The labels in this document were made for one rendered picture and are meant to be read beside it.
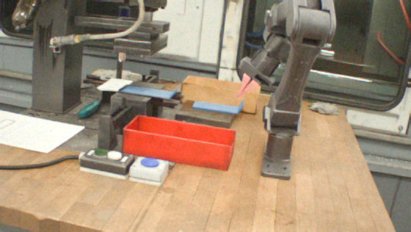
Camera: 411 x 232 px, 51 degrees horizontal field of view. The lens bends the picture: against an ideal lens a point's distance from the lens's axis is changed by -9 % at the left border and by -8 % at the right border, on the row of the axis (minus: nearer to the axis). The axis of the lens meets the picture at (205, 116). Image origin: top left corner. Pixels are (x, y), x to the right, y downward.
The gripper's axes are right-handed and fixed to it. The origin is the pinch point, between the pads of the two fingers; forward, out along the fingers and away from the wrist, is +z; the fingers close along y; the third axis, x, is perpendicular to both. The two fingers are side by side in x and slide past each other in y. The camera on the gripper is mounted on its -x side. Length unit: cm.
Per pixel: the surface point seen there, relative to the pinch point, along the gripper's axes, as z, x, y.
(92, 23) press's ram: 7.2, 8.4, 43.7
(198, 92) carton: 13.4, -21.5, 11.7
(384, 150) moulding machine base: -4, -62, -59
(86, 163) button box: 20.6, 41.3, 14.9
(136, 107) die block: 16.4, 12.0, 18.6
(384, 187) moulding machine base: 8, -62, -70
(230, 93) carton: 7.5, -22.5, 3.5
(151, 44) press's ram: 0.3, 12.4, 24.8
